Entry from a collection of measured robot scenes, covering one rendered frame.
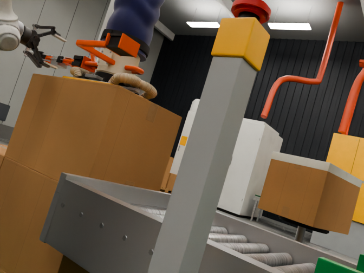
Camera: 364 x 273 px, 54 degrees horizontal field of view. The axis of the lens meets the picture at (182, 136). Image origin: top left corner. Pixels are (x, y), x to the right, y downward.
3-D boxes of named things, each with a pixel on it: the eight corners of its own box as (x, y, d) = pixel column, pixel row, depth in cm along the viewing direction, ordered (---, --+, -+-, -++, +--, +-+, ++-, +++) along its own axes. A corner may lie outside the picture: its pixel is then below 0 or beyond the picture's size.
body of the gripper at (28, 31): (18, 23, 153) (37, 33, 161) (11, 41, 152) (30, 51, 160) (26, 23, 149) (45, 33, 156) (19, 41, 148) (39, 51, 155)
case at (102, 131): (155, 204, 154) (182, 117, 158) (83, 193, 123) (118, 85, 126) (75, 170, 191) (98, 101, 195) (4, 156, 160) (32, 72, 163)
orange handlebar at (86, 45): (163, 79, 148) (166, 71, 149) (111, 48, 125) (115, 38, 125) (44, 64, 205) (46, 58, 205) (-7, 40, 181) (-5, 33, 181)
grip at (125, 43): (136, 57, 124) (140, 44, 125) (118, 46, 117) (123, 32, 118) (120, 56, 129) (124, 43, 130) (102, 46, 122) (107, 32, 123)
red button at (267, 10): (272, 36, 63) (278, 14, 64) (255, 15, 58) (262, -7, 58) (238, 35, 68) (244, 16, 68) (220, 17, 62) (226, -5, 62)
